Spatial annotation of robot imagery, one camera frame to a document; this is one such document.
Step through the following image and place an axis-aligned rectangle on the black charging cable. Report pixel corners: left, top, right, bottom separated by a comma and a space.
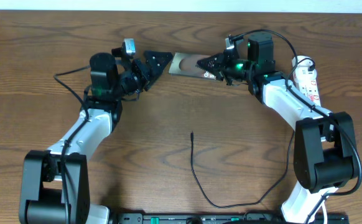
189, 57, 316, 209

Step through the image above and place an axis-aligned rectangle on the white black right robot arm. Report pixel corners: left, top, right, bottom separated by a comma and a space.
197, 29, 362, 223

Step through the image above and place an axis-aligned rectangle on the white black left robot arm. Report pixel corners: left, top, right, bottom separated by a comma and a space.
19, 49, 173, 223

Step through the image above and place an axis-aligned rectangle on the white USB charger adapter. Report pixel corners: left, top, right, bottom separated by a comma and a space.
292, 55, 316, 72

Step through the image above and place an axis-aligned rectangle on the white power strip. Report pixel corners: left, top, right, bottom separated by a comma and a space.
293, 66, 321, 106

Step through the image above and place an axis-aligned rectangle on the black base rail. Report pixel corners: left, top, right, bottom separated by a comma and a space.
109, 212, 350, 224

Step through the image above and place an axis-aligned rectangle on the white power strip cord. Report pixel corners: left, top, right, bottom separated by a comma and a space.
320, 202, 328, 224

